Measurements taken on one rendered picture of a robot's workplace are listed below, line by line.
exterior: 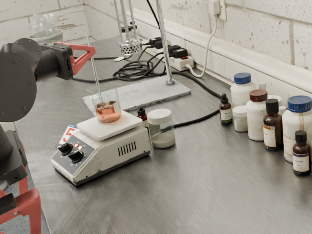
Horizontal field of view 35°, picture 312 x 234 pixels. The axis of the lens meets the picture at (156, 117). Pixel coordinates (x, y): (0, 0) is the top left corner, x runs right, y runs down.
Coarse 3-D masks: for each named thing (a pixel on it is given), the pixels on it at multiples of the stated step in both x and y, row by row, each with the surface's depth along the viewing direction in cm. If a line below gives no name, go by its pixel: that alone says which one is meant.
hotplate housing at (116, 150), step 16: (144, 128) 114; (96, 144) 109; (112, 144) 110; (128, 144) 112; (144, 144) 114; (96, 160) 108; (112, 160) 111; (128, 160) 113; (80, 176) 107; (96, 176) 110
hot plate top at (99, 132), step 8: (88, 120) 118; (96, 120) 117; (128, 120) 114; (136, 120) 114; (80, 128) 115; (88, 128) 114; (96, 128) 113; (104, 128) 112; (112, 128) 112; (120, 128) 111; (128, 128) 111; (96, 136) 109; (104, 136) 108
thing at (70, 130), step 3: (69, 129) 130; (72, 129) 129; (75, 129) 128; (66, 132) 130; (69, 132) 129; (72, 132) 128; (66, 135) 129; (69, 135) 129; (63, 138) 129; (66, 138) 129; (63, 141) 129
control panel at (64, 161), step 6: (72, 138) 116; (78, 138) 115; (72, 144) 114; (78, 144) 113; (84, 144) 112; (72, 150) 113; (84, 150) 110; (90, 150) 109; (54, 156) 115; (60, 156) 114; (66, 156) 113; (84, 156) 108; (60, 162) 112; (66, 162) 111; (72, 162) 110; (78, 162) 108; (66, 168) 109; (72, 168) 108; (72, 174) 107
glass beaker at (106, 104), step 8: (96, 88) 116; (104, 88) 117; (112, 88) 116; (96, 96) 112; (104, 96) 111; (112, 96) 112; (96, 104) 113; (104, 104) 112; (112, 104) 113; (96, 112) 114; (104, 112) 113; (112, 112) 113; (120, 112) 115; (104, 120) 114; (112, 120) 114; (120, 120) 115
